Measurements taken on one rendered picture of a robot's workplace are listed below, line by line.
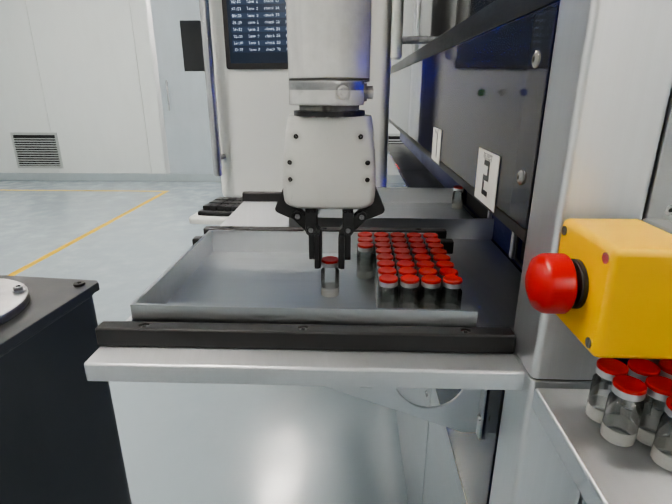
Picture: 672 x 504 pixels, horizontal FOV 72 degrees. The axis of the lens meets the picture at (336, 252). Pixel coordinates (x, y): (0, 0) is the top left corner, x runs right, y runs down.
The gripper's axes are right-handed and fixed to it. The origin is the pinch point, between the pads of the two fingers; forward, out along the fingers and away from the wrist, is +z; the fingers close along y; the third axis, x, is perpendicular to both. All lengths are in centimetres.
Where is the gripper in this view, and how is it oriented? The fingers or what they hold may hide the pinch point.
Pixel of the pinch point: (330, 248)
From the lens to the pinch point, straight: 54.2
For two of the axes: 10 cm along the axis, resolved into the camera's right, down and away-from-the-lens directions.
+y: -10.0, -0.1, 0.4
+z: 0.0, 9.4, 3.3
